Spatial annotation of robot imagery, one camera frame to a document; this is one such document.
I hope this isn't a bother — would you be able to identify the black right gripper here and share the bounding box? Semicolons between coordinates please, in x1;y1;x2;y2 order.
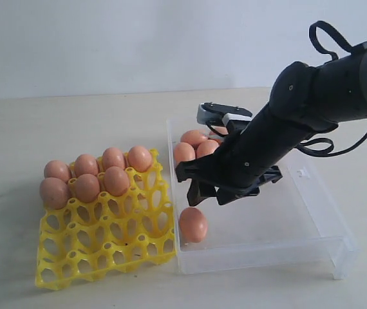
174;104;312;207

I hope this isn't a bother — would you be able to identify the brown egg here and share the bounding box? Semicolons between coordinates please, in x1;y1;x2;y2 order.
102;147;126;171
173;142;196;164
43;160;72;183
196;140;219;158
74;174;100;203
209;126;228;135
39;177;71;209
127;145;153;173
74;154;99;177
178;207;208;243
103;166;130;196
180;129;208;149

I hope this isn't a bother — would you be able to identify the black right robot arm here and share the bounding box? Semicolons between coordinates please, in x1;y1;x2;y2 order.
175;42;367;207

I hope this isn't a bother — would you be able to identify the clear plastic storage box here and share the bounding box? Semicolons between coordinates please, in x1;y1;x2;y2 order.
165;117;361;281

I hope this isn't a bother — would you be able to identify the yellow plastic egg tray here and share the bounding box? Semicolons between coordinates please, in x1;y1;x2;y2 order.
35;149;176;290

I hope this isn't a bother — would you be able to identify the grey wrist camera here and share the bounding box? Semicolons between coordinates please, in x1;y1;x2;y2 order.
196;102;252;127

